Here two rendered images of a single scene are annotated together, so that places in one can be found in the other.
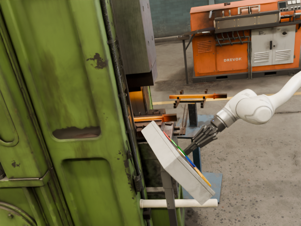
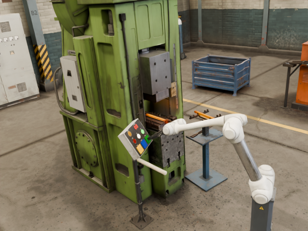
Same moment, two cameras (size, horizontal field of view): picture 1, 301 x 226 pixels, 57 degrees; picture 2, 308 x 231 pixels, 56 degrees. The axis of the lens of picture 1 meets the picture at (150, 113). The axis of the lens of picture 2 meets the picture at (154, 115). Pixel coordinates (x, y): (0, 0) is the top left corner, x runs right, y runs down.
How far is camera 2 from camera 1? 2.03 m
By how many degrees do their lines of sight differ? 32
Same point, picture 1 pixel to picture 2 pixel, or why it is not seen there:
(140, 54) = (149, 85)
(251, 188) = (235, 194)
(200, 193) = (133, 154)
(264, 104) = (167, 126)
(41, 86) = (106, 88)
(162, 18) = not seen: outside the picture
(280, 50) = not seen: outside the picture
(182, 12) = not seen: outside the picture
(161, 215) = (156, 175)
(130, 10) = (145, 64)
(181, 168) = (124, 139)
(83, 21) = (117, 68)
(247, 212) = (216, 203)
